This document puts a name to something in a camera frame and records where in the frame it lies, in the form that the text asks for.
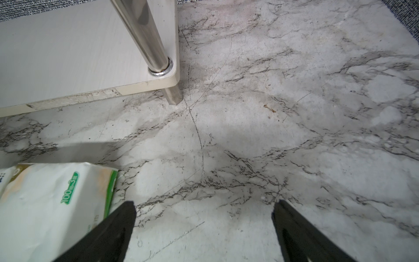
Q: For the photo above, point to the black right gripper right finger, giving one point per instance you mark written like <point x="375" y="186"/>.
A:
<point x="300" y="241"/>

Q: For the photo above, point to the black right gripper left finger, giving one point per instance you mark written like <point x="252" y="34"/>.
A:
<point x="108" y="242"/>

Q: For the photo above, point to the white two-tier metal shelf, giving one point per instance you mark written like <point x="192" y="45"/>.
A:
<point x="79" y="54"/>

